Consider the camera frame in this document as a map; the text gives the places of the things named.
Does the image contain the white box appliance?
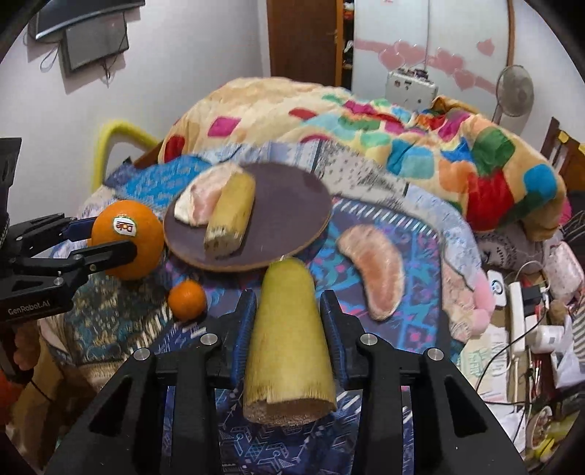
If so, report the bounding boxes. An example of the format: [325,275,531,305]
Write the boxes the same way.
[385,68,437,111]

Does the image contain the grey patterned pillow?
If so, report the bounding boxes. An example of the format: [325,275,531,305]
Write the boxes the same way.
[473,221,551,277]

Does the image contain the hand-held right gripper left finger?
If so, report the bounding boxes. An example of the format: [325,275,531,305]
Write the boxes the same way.
[43,289,257,475]

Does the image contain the small black wall monitor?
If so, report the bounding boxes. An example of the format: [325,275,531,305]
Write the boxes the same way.
[61,16,131,73]

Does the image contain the peeled pink pomelo segment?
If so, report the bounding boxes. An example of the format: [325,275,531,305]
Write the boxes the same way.
[174,163,245,225]
[337,224,406,320]

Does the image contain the black wall television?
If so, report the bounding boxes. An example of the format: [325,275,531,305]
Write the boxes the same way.
[27,0,146,42]

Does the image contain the white round device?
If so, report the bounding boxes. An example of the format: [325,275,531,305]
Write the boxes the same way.
[487,269,508,308]

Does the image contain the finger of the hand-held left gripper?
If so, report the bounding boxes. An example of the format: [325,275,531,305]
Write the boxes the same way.
[9,213,98,257]
[11,240,138,289]

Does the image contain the large orange with sticker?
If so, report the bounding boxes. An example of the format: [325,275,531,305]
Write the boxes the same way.
[91,199,165,280]

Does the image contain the blue patterned bed sheet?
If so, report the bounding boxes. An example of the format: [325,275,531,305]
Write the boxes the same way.
[37,139,476,475]

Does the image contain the brown wooden headboard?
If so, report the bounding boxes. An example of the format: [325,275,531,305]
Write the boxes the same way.
[539,116,585,197]

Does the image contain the standing electric fan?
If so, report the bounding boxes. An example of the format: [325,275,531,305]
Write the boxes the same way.
[491,65,535,126]

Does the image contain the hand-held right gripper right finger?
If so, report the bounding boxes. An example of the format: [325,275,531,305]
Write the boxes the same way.
[320,290,528,475]

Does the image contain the brown wooden door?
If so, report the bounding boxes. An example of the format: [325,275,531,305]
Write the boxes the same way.
[266,0,339,87]

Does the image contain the white power strip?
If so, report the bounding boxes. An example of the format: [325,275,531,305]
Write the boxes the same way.
[509,282,526,354]

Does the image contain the colourful patchwork blanket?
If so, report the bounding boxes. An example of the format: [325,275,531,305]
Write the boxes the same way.
[158,77,567,240]

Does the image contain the white charger plug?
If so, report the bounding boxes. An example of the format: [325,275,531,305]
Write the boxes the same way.
[530,324,567,354]

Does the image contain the yellow foam bed rail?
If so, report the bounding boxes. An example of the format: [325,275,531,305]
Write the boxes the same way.
[93,119,161,193]

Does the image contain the round brown plate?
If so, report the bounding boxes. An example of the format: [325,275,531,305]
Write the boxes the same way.
[163,162,333,272]

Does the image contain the pink quilted bag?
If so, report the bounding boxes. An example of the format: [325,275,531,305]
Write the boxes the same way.
[544,242,585,304]

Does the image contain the small mandarin orange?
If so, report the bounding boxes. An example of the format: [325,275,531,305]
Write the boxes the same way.
[167,280,207,319]

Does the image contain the yellow-green sugarcane piece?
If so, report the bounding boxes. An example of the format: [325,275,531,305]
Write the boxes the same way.
[243,257,337,426]
[204,174,256,257]

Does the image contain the wardrobe with heart stickers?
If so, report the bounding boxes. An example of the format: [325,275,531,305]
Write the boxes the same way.
[336,0,517,124]

